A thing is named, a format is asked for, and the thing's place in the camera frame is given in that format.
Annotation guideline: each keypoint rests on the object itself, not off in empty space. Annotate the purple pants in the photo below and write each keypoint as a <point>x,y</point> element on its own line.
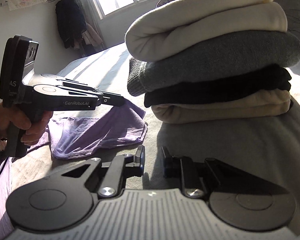
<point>78,137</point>

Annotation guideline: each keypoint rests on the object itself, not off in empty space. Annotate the folded black garment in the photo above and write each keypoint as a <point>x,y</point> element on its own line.
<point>222,90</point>

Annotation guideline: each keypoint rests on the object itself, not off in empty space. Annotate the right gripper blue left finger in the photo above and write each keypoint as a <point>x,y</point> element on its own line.
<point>115,173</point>

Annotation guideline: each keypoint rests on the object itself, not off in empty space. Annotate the folded grey garment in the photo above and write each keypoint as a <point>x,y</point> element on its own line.
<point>224,56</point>

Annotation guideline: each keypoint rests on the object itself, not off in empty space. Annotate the hanging dark clothes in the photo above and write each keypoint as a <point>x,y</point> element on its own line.
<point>75,31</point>

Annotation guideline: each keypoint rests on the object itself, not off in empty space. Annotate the folded cream garment top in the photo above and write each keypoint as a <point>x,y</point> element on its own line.
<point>179,24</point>

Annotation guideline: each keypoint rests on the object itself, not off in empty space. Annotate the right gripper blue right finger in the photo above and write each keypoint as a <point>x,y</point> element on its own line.
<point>185,170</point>

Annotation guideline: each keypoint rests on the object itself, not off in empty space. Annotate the folded beige garment bottom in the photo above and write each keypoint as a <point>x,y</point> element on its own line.
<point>260,104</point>

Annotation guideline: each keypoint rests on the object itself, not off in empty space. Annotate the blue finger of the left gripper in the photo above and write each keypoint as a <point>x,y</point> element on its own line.
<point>60,98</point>
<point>56,80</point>

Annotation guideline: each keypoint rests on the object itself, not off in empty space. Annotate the person left hand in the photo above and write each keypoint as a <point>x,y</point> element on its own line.
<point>33,130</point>

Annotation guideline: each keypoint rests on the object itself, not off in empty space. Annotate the grey bed sheet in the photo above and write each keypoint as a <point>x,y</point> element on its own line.
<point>268,147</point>

